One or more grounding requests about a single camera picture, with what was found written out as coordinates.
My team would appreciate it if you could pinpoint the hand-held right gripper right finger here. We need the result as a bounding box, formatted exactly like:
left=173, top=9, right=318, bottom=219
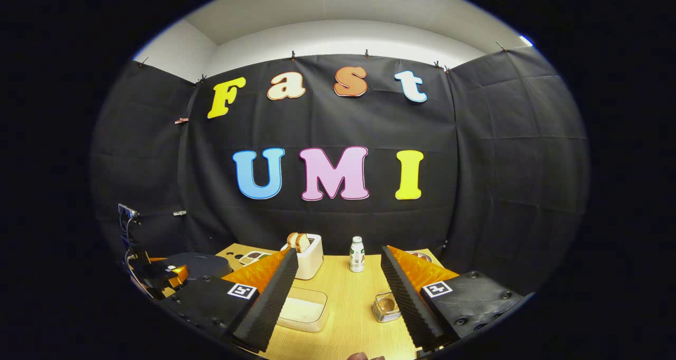
left=380, top=245, right=534, bottom=350

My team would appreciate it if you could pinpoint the white toaster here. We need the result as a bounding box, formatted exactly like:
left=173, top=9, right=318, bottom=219
left=288, top=233, right=324, bottom=280

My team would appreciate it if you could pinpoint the white milk bottle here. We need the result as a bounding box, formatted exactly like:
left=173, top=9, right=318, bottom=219
left=349, top=236, right=366, bottom=273

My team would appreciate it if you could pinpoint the divided condiment dish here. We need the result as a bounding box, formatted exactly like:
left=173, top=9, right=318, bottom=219
left=239, top=251, right=273, bottom=266

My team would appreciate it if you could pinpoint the clear rice container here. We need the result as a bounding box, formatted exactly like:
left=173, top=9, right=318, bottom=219
left=276, top=288, right=328, bottom=333

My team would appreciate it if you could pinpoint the black rice cooker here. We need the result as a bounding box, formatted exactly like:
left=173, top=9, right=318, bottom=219
left=158, top=252, right=233, bottom=281

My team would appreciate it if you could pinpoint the wire chopstick holder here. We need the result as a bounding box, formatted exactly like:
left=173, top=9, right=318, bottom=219
left=372, top=291, right=403, bottom=324

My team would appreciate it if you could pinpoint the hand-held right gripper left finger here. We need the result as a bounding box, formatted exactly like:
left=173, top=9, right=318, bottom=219
left=158, top=248, right=299, bottom=354

